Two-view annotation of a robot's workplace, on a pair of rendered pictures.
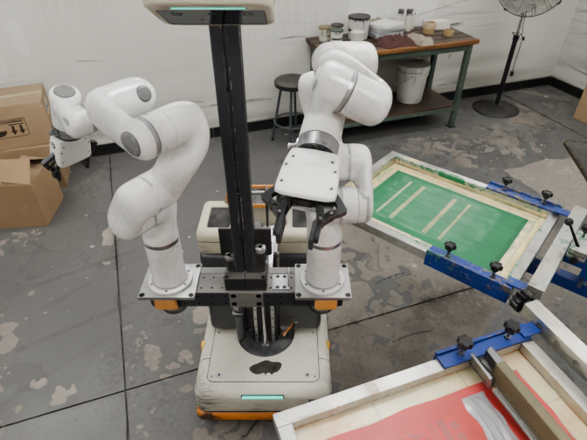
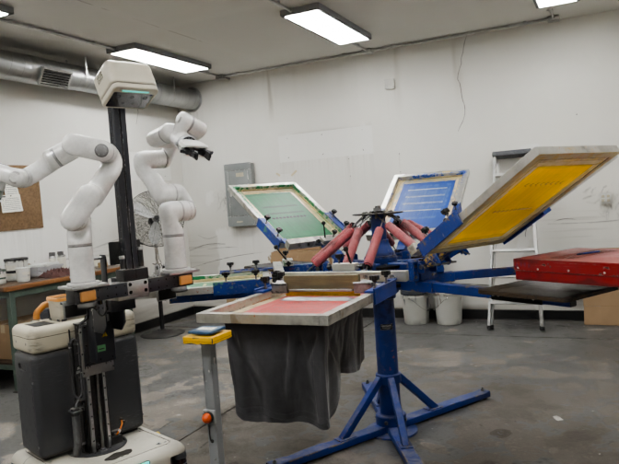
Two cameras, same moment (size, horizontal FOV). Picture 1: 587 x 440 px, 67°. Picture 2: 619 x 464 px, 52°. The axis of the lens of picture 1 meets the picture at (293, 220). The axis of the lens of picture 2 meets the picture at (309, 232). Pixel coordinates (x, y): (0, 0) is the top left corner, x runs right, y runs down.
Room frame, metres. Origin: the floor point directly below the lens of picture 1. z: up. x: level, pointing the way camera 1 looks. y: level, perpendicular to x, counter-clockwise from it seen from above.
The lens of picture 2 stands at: (-1.53, 1.48, 1.42)
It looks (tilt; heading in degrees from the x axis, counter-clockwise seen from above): 3 degrees down; 315
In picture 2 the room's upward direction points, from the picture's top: 4 degrees counter-clockwise
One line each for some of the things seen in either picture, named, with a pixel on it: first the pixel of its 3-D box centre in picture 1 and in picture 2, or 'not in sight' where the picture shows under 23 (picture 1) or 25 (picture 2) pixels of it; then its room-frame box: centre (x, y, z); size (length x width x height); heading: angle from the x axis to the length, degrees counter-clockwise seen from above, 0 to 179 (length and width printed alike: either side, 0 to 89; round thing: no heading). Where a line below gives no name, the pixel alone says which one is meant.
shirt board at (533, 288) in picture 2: not in sight; (470, 288); (0.15, -1.29, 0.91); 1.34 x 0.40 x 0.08; 170
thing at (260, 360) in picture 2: not in sight; (275, 372); (0.36, -0.14, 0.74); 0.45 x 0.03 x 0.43; 20
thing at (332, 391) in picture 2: not in sight; (345, 358); (0.24, -0.43, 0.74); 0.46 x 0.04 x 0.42; 110
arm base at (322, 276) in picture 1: (322, 256); (173, 253); (0.94, -0.08, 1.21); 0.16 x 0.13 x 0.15; 0
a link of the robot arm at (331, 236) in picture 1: (329, 215); (173, 218); (0.93, -0.09, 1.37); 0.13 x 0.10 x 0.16; 91
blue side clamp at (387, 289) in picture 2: not in sight; (380, 291); (0.28, -0.74, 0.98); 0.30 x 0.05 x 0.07; 110
